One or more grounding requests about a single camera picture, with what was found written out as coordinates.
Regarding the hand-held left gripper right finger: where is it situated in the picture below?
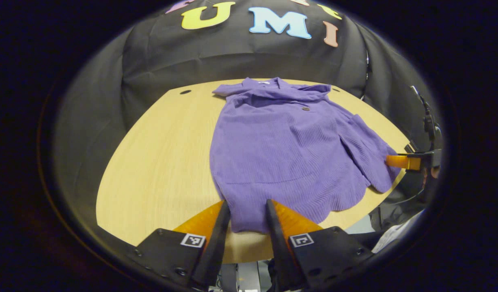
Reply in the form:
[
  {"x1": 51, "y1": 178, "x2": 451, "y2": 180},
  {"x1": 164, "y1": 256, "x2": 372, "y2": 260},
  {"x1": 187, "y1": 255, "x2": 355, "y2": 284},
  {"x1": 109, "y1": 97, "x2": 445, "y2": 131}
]
[{"x1": 266, "y1": 199, "x2": 375, "y2": 292}]

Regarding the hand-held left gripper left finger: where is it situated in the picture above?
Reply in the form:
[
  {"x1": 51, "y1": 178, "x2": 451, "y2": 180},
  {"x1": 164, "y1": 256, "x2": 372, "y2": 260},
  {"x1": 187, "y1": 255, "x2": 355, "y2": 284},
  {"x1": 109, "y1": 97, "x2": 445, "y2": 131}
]
[{"x1": 131, "y1": 200, "x2": 231, "y2": 290}]

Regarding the purple knit shirt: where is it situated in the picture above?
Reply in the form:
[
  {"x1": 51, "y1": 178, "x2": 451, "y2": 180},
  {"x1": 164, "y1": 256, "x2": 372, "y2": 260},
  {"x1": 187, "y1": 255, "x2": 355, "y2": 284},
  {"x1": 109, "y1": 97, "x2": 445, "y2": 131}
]
[{"x1": 209, "y1": 77, "x2": 401, "y2": 234}]

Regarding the person's dark clothing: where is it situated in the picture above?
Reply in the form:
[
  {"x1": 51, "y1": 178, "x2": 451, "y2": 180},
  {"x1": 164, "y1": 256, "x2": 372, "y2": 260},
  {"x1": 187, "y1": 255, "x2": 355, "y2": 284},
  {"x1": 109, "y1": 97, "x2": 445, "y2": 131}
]
[{"x1": 369, "y1": 195, "x2": 428, "y2": 234}]

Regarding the person's white clothing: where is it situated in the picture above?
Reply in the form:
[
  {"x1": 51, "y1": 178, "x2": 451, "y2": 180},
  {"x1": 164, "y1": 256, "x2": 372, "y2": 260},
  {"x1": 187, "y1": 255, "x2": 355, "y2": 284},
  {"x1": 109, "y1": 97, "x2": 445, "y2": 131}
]
[{"x1": 372, "y1": 211, "x2": 425, "y2": 254}]

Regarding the black backdrop cloth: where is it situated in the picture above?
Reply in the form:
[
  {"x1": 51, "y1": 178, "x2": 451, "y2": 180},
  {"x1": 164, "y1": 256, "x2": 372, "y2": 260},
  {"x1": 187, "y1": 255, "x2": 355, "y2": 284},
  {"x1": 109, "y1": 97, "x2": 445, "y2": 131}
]
[{"x1": 50, "y1": 0, "x2": 440, "y2": 228}]

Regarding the grey table frame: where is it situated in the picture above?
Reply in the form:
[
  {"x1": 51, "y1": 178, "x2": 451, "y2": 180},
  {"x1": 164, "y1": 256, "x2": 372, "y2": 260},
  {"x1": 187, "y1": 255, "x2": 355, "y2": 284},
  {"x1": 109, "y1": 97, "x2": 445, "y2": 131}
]
[{"x1": 218, "y1": 262, "x2": 261, "y2": 292}]

